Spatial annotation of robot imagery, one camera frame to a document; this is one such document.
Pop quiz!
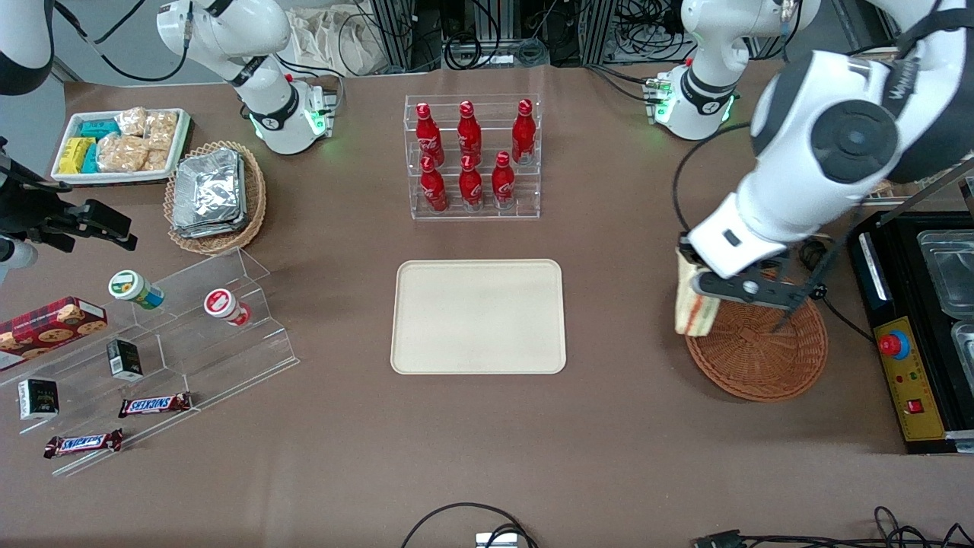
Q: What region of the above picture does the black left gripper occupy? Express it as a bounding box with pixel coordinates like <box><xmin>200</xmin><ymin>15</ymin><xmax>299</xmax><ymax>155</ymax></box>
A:
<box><xmin>677</xmin><ymin>236</ymin><xmax>829</xmax><ymax>333</ymax></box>

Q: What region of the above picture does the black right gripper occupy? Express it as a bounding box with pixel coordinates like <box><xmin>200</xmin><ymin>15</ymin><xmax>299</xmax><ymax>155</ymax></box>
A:
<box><xmin>0</xmin><ymin>137</ymin><xmax>138</xmax><ymax>254</ymax></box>

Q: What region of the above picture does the triangular sandwich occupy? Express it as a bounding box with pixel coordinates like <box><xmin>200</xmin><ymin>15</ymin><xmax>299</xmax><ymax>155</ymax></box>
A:
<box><xmin>674</xmin><ymin>247</ymin><xmax>721</xmax><ymax>337</ymax></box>

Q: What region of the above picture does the white rectangular snack tray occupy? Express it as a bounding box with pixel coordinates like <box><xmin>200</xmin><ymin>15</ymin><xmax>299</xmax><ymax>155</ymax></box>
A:
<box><xmin>51</xmin><ymin>108</ymin><xmax>191</xmax><ymax>186</ymax></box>

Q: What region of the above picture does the brown round wicker basket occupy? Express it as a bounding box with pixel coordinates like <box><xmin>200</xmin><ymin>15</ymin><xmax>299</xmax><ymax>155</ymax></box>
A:
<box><xmin>685</xmin><ymin>263</ymin><xmax>829</xmax><ymax>403</ymax></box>

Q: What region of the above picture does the light tan wicker basket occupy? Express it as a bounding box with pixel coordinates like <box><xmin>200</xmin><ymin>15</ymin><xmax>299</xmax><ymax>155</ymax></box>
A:
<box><xmin>164</xmin><ymin>141</ymin><xmax>268</xmax><ymax>256</ymax></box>

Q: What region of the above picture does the beige plastic serving tray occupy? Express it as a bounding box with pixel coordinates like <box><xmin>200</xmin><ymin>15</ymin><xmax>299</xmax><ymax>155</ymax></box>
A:
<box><xmin>390</xmin><ymin>259</ymin><xmax>568</xmax><ymax>376</ymax></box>

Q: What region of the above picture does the green lidded yogurt cup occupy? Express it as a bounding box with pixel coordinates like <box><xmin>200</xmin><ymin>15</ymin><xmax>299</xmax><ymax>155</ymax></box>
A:
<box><xmin>108</xmin><ymin>269</ymin><xmax>165</xmax><ymax>311</ymax></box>

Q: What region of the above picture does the yellow snack packet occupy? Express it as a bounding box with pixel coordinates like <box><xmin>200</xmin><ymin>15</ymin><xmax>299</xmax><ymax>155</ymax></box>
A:
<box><xmin>59</xmin><ymin>137</ymin><xmax>96</xmax><ymax>174</ymax></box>

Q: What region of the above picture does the aluminium foil container stack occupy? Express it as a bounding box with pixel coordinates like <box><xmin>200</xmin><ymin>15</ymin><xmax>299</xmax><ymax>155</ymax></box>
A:
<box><xmin>171</xmin><ymin>148</ymin><xmax>248</xmax><ymax>239</ymax></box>

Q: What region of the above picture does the red tartan cookie box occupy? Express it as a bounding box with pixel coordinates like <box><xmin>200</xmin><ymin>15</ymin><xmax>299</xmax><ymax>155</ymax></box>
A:
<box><xmin>0</xmin><ymin>296</ymin><xmax>108</xmax><ymax>372</ymax></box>

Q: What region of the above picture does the small black carton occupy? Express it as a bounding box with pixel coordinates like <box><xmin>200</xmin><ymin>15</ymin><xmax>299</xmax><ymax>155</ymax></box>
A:
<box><xmin>107</xmin><ymin>339</ymin><xmax>144</xmax><ymax>381</ymax></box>
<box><xmin>18</xmin><ymin>378</ymin><xmax>60</xmax><ymax>421</ymax></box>

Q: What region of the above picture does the red lidded yogurt cup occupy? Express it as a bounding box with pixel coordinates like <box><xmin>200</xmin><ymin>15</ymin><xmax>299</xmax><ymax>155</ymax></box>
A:
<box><xmin>203</xmin><ymin>288</ymin><xmax>252</xmax><ymax>327</ymax></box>

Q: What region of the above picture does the black appliance housing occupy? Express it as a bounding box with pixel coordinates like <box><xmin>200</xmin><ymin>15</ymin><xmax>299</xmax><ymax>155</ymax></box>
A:
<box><xmin>847</xmin><ymin>209</ymin><xmax>974</xmax><ymax>455</ymax></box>

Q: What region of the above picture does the clear acrylic stepped shelf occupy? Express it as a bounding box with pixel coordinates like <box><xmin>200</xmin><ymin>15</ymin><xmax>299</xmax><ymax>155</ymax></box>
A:
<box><xmin>0</xmin><ymin>247</ymin><xmax>300</xmax><ymax>478</ymax></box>

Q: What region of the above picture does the brown Snickers bar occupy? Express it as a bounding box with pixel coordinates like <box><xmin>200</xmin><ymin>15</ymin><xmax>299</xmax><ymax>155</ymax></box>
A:
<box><xmin>118</xmin><ymin>392</ymin><xmax>193</xmax><ymax>419</ymax></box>
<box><xmin>43</xmin><ymin>429</ymin><xmax>124</xmax><ymax>459</ymax></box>

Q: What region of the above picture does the yellow emergency stop panel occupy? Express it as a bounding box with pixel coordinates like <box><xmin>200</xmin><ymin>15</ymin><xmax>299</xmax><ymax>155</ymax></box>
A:
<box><xmin>871</xmin><ymin>316</ymin><xmax>950</xmax><ymax>444</ymax></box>

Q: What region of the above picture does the clear rectangular food container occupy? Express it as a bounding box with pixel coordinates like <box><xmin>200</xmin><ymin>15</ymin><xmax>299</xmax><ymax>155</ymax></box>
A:
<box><xmin>917</xmin><ymin>228</ymin><xmax>974</xmax><ymax>317</ymax></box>
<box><xmin>951</xmin><ymin>320</ymin><xmax>974</xmax><ymax>397</ymax></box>

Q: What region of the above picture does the red cola bottle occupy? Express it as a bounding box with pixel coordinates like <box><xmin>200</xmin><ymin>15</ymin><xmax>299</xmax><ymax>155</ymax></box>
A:
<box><xmin>457</xmin><ymin>100</ymin><xmax>484</xmax><ymax>164</ymax></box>
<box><xmin>419</xmin><ymin>156</ymin><xmax>449</xmax><ymax>212</ymax></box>
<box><xmin>415</xmin><ymin>101</ymin><xmax>446</xmax><ymax>164</ymax></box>
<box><xmin>491</xmin><ymin>151</ymin><xmax>517</xmax><ymax>208</ymax></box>
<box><xmin>511</xmin><ymin>99</ymin><xmax>537</xmax><ymax>164</ymax></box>
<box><xmin>458</xmin><ymin>155</ymin><xmax>485</xmax><ymax>210</ymax></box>

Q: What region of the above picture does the clear acrylic bottle rack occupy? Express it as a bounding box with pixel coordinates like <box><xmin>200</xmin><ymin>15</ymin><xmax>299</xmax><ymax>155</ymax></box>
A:
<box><xmin>404</xmin><ymin>94</ymin><xmax>543</xmax><ymax>221</ymax></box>

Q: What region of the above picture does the white cloth bag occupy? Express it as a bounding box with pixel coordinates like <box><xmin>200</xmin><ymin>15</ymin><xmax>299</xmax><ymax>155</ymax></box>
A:
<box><xmin>288</xmin><ymin>6</ymin><xmax>385</xmax><ymax>77</ymax></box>

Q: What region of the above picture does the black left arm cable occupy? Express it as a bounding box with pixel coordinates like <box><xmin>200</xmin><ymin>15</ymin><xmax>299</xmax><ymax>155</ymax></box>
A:
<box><xmin>673</xmin><ymin>122</ymin><xmax>754</xmax><ymax>238</ymax></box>

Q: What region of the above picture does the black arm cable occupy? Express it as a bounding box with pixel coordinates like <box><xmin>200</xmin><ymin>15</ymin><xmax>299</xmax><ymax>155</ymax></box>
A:
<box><xmin>673</xmin><ymin>122</ymin><xmax>754</xmax><ymax>238</ymax></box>
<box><xmin>52</xmin><ymin>0</ymin><xmax>193</xmax><ymax>81</ymax></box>

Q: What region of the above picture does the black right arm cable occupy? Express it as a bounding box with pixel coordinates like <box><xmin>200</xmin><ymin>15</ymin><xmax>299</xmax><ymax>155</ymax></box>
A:
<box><xmin>52</xmin><ymin>0</ymin><xmax>193</xmax><ymax>81</ymax></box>

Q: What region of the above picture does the black cable with plug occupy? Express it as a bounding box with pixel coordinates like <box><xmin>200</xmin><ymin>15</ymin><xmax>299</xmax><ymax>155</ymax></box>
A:
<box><xmin>692</xmin><ymin>506</ymin><xmax>974</xmax><ymax>548</ymax></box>

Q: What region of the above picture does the black looped table cable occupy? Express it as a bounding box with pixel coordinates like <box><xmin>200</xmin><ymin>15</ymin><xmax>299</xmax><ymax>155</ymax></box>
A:
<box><xmin>401</xmin><ymin>502</ymin><xmax>538</xmax><ymax>548</ymax></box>

